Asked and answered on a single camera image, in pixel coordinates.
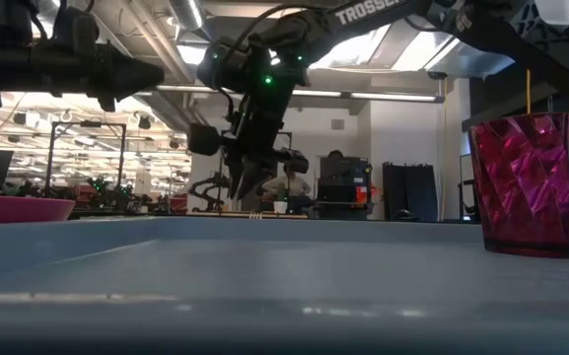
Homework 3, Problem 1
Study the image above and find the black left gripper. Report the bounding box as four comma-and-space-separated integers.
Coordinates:
0, 41, 166, 112

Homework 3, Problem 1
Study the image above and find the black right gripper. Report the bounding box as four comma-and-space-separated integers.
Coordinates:
186, 83, 311, 201

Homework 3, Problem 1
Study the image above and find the pink plastic plate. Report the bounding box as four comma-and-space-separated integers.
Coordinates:
0, 193, 77, 226

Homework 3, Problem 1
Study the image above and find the red faceted plastic cup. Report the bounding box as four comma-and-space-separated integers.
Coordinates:
468, 111, 569, 259

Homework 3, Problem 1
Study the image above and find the black equipment cabinet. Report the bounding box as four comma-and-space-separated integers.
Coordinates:
317, 156, 375, 221

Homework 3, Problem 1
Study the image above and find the black panel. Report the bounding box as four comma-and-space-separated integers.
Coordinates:
382, 161, 439, 223

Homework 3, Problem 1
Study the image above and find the ceiling light strip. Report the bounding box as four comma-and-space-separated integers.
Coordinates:
155, 84, 446, 105

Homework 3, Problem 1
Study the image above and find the black rig frame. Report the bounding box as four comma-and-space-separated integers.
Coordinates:
44, 120, 128, 198

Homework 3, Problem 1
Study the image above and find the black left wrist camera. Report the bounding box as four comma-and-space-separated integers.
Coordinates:
50, 5, 102, 46

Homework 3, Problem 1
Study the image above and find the silver ventilation duct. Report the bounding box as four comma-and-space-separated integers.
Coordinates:
168, 0, 207, 32

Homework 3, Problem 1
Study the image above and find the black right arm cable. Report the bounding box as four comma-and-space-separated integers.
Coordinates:
219, 3, 315, 65

